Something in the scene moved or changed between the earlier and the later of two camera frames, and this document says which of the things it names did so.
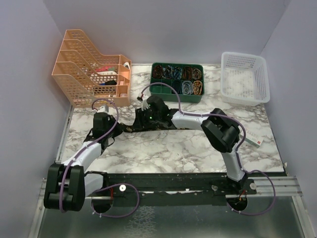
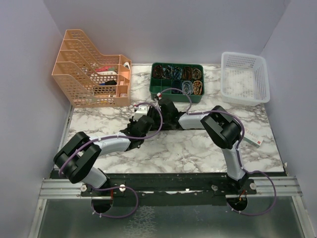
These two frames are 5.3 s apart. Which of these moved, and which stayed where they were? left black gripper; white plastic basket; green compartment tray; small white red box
Moved: left black gripper
Stayed: green compartment tray; white plastic basket; small white red box
